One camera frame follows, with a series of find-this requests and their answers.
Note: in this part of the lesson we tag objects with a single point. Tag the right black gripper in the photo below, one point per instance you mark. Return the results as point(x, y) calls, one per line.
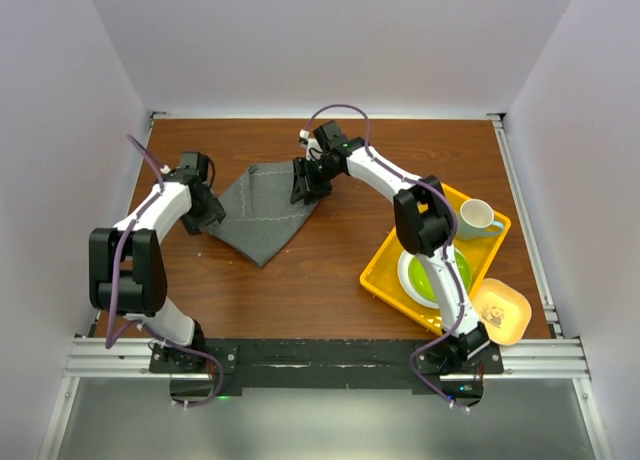
point(302, 168)

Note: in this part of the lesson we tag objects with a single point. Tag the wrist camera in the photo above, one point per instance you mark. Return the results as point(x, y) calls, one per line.
point(193, 168)
point(325, 137)

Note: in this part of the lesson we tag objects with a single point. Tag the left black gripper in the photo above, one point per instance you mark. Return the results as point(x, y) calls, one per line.
point(213, 213)

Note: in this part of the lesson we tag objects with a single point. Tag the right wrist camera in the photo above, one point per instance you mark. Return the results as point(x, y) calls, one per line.
point(325, 137)

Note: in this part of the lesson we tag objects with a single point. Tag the white cup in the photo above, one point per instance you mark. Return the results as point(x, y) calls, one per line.
point(476, 219)

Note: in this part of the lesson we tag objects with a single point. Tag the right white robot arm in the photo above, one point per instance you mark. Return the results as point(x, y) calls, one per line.
point(425, 225)

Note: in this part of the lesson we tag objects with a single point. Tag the grey cloth napkin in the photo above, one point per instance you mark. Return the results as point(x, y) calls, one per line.
point(260, 219)

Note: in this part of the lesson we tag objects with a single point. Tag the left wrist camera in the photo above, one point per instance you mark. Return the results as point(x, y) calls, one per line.
point(193, 168)

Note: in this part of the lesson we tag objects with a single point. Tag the orange square plate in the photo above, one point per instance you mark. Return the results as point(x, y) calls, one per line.
point(504, 311)

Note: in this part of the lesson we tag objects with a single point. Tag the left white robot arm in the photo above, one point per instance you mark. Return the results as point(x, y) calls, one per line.
point(127, 277)

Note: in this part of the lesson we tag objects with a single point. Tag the green plate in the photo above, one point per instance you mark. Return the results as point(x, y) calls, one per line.
point(421, 284)

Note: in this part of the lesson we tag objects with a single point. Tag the white plate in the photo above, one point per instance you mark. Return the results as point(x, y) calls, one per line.
point(404, 281)

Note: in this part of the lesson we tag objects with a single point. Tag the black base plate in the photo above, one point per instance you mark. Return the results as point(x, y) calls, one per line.
point(371, 364)

